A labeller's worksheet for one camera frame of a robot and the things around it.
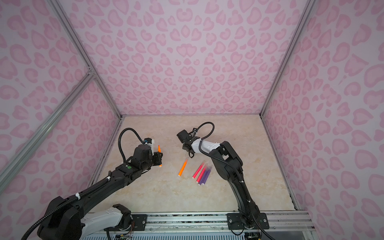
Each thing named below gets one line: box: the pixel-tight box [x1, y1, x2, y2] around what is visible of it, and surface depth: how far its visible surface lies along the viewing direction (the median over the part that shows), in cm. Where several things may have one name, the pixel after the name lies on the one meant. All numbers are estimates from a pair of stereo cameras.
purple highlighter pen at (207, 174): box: [202, 164, 213, 185], surface depth 90 cm
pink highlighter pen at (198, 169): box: [192, 160, 206, 179], surface depth 92 cm
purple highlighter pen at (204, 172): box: [198, 165, 210, 186], surface depth 90 cm
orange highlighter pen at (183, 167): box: [178, 159, 188, 177], surface depth 94 cm
